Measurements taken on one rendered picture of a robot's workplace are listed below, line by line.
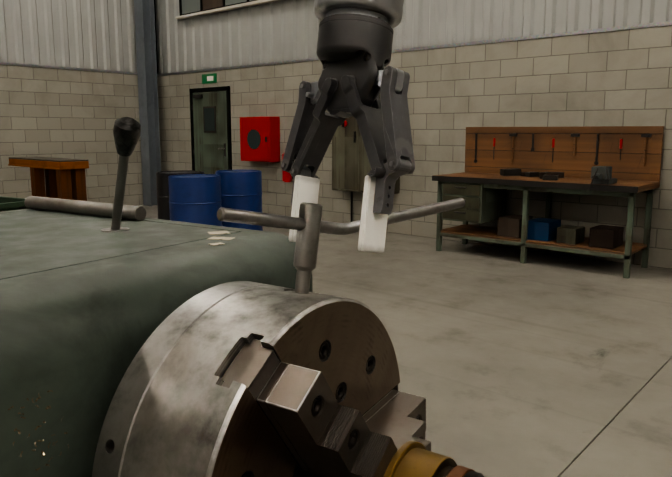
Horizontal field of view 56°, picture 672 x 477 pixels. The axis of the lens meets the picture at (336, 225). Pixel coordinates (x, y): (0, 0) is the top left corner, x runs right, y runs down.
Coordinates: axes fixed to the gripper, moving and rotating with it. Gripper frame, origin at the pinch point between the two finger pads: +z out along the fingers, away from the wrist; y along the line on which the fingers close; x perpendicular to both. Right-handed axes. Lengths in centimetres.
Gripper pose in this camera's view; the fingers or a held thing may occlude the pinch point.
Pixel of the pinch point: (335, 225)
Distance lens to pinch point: 62.7
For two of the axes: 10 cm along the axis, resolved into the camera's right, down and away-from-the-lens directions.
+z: -1.0, 9.9, -0.1
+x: -7.4, -0.8, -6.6
